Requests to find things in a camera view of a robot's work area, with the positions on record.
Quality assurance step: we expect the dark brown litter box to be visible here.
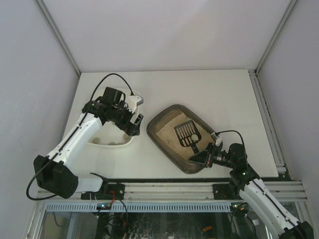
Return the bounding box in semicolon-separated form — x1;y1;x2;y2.
147;104;215;174

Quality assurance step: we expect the black slotted litter scoop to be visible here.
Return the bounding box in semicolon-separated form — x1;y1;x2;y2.
174;120;202;154

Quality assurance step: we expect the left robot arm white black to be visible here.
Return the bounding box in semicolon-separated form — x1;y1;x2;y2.
33;87;144;199

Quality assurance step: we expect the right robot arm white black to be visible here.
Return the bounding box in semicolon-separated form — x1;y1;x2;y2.
189;142;315;239

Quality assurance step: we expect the white plastic waste bin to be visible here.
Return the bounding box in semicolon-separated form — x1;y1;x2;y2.
87;87;140;148

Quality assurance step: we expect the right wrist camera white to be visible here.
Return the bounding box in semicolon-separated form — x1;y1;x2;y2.
211;132;222;146

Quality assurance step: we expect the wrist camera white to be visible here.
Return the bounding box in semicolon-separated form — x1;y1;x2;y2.
211;132;222;146
125;95;144;113

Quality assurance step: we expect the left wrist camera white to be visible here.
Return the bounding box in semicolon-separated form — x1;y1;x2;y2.
125;95;144;113

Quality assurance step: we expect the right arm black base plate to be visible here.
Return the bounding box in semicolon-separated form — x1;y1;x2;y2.
212;183;241;200

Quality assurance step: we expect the aluminium front mounting rail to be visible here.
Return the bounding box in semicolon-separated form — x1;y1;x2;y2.
35;180;308;203

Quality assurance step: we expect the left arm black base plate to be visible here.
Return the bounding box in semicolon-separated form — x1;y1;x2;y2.
81;183;125;200

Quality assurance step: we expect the grey slotted cable duct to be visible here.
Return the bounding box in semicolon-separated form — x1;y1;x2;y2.
45;202;231;213

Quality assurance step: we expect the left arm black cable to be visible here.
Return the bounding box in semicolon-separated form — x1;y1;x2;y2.
26;73;134;201

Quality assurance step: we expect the aluminium left corner post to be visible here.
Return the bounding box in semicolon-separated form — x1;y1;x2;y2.
33;0;81;77

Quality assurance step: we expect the aluminium corner post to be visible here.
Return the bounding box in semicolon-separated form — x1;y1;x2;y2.
33;0;81;77
254;0;299;74

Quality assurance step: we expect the aluminium right corner post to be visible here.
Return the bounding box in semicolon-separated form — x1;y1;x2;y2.
254;0;299;74

